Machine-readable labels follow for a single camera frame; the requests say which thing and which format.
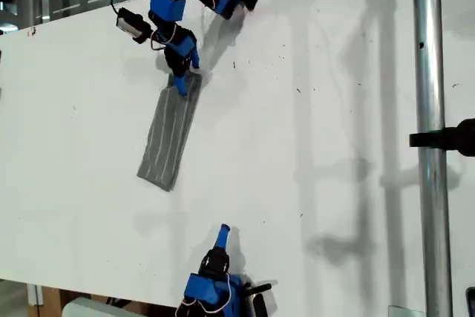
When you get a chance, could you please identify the steel post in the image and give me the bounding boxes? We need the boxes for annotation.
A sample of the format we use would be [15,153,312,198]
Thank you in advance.
[411,0,455,317]

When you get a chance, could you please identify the camera black stalk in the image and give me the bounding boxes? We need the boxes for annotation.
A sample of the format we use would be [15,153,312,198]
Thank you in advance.
[132,25,157,45]

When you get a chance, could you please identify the grey white-striped towel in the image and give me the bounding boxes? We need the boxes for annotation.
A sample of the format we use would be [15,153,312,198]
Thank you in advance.
[136,71,205,193]

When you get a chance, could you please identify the black clamp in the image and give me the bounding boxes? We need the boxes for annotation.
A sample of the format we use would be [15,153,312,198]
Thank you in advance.
[408,117,475,158]

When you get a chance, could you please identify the white leg bracket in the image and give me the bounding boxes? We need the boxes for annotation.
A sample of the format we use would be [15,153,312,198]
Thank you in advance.
[27,284,45,307]

